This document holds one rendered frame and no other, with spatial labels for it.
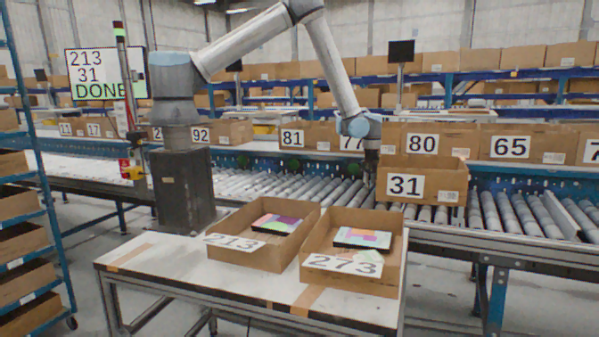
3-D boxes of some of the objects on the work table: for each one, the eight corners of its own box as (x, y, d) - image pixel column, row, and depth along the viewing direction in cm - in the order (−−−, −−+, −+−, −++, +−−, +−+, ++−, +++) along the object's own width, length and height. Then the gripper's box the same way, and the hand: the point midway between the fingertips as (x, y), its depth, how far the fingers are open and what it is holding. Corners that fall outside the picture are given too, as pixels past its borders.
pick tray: (298, 283, 98) (297, 251, 95) (329, 228, 133) (328, 204, 130) (399, 300, 88) (400, 267, 86) (404, 237, 123) (405, 211, 121)
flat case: (389, 253, 109) (389, 249, 108) (332, 245, 115) (332, 241, 115) (392, 235, 121) (392, 231, 121) (340, 228, 128) (340, 225, 127)
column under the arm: (194, 238, 128) (184, 154, 120) (142, 229, 138) (129, 152, 129) (230, 213, 152) (224, 142, 143) (184, 207, 161) (176, 140, 153)
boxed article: (336, 264, 106) (336, 254, 105) (374, 258, 108) (374, 249, 107) (343, 276, 99) (343, 266, 98) (384, 270, 101) (384, 260, 101)
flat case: (292, 237, 122) (292, 233, 122) (250, 228, 131) (250, 225, 130) (308, 223, 134) (308, 219, 133) (268, 216, 142) (268, 212, 142)
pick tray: (206, 258, 113) (202, 231, 110) (261, 216, 147) (260, 194, 144) (281, 275, 102) (279, 245, 99) (322, 225, 136) (322, 202, 133)
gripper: (359, 149, 161) (356, 190, 166) (378, 151, 157) (375, 193, 163) (363, 146, 169) (361, 185, 174) (381, 147, 165) (378, 188, 170)
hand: (369, 185), depth 171 cm, fingers closed
